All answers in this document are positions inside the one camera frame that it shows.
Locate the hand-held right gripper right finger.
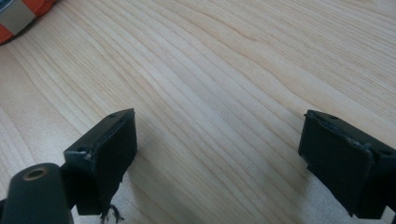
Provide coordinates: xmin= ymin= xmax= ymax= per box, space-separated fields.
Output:
xmin=298 ymin=109 xmax=396 ymax=220

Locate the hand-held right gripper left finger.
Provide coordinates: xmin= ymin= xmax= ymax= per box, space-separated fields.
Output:
xmin=61 ymin=107 xmax=138 ymax=224

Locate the orange cloth with grey stripe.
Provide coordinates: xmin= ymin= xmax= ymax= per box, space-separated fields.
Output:
xmin=0 ymin=0 xmax=58 ymax=45

